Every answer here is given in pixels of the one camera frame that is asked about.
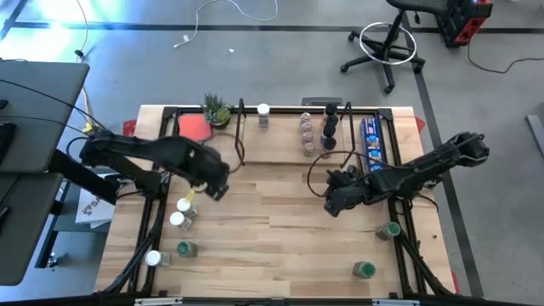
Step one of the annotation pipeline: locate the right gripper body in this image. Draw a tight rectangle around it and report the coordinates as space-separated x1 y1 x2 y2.
328 167 369 206

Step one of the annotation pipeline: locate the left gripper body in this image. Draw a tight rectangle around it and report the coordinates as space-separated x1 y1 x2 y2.
189 151 231 190

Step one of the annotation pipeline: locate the white-lid spice jar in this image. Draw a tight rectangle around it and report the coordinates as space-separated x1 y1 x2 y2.
256 103 271 129
176 197 200 218
144 249 172 268
168 211 193 231

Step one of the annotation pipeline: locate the orange-filled black-lid spice bottle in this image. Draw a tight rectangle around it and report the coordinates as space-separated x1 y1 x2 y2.
320 136 338 159

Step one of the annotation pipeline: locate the green-lid spice jar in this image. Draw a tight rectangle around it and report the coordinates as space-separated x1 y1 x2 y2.
351 260 377 281
175 240 199 259
375 220 402 242

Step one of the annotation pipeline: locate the potted succulent plant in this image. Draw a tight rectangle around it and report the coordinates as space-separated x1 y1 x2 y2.
200 92 236 131

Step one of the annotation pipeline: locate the long blue printed box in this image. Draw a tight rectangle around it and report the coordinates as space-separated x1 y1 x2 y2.
360 116 390 173

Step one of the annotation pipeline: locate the white printed carton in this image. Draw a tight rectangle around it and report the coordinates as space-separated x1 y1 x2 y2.
75 190 116 230

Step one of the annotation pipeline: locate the black slanted strut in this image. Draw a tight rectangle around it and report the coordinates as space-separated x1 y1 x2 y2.
47 148 120 205

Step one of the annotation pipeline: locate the dark grey desk top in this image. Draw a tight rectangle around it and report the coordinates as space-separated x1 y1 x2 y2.
0 60 91 173
0 172 65 286

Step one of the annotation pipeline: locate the grey metal bar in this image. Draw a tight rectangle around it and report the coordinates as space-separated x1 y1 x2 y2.
525 113 544 161

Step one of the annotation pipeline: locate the red and black toolbox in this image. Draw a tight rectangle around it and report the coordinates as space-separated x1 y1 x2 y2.
436 0 494 48

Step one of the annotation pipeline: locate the black keyboard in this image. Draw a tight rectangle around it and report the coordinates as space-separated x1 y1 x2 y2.
0 122 18 165

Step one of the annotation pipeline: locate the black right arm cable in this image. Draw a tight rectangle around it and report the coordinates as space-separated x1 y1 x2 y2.
305 150 386 200

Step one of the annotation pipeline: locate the wooden shelf black metal frame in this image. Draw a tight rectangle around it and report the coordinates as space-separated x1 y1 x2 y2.
232 98 356 169

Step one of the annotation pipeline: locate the grey metal bracket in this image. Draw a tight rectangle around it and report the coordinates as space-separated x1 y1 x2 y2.
301 96 343 107

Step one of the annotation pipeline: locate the black metal rig frame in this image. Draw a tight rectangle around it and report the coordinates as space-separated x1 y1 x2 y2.
99 105 454 298

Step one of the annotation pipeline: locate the white mount bracket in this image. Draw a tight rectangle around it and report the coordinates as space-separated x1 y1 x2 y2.
372 298 421 306
134 297 184 306

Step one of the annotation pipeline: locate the yellow extension cable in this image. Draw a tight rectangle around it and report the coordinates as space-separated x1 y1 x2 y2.
82 87 98 136

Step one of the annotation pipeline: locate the white floor cable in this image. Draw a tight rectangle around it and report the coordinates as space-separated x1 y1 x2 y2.
173 0 280 49

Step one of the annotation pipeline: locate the black floor cable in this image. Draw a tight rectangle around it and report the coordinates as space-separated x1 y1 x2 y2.
72 0 89 60
467 40 544 76

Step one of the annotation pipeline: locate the black office chair chrome ring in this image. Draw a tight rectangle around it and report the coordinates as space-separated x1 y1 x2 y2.
339 0 451 95

